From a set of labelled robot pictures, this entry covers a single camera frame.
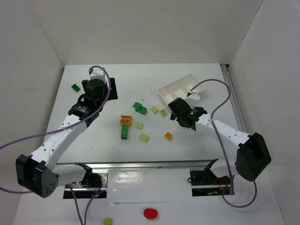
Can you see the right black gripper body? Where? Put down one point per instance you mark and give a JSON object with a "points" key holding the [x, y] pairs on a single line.
{"points": [[175, 106]]}

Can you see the light green lego brick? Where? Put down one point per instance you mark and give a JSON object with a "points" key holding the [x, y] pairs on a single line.
{"points": [[154, 109], [144, 138], [163, 112], [139, 125]]}

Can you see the yellow flower printed lego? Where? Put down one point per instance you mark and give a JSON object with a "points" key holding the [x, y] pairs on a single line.
{"points": [[126, 120]]}

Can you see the orange small lego brick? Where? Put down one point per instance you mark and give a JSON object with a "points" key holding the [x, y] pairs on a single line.
{"points": [[168, 136]]}

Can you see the tall green number lego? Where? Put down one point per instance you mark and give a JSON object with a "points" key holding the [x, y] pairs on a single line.
{"points": [[124, 132]]}

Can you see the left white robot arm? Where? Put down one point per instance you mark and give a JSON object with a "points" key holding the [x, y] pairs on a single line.
{"points": [[38, 173]]}

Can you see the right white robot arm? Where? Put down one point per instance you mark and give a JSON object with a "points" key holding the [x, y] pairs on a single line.
{"points": [[252, 154]]}

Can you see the small dark green lego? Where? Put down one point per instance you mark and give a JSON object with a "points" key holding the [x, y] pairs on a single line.
{"points": [[75, 87]]}

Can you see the white divided plastic bin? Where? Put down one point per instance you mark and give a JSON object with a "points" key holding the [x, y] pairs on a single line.
{"points": [[179, 89]]}

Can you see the dark green stacked lego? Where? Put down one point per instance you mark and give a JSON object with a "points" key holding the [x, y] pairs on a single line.
{"points": [[139, 108]]}

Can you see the red round lego piece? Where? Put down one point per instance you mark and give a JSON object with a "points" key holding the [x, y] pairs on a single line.
{"points": [[150, 213]]}

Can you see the light green floor lego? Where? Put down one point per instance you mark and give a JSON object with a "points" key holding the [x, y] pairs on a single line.
{"points": [[108, 221]]}

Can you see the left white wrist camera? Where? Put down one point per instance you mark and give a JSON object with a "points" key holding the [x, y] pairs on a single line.
{"points": [[96, 72]]}

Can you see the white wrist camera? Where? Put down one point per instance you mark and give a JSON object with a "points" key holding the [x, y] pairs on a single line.
{"points": [[193, 96], [96, 72]]}

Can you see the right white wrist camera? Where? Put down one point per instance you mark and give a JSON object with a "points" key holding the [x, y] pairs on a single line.
{"points": [[193, 96]]}

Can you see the aluminium rail front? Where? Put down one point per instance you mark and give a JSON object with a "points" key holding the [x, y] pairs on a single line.
{"points": [[150, 165]]}

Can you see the aluminium rail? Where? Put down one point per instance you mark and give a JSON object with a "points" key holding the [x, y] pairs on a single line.
{"points": [[150, 165], [233, 98]]}

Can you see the aluminium rail right side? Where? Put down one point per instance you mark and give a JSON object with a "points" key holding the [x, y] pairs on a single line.
{"points": [[233, 98]]}

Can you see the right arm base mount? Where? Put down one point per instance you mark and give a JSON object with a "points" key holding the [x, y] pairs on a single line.
{"points": [[207, 184]]}

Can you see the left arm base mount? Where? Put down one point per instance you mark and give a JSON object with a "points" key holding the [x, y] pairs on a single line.
{"points": [[85, 187]]}

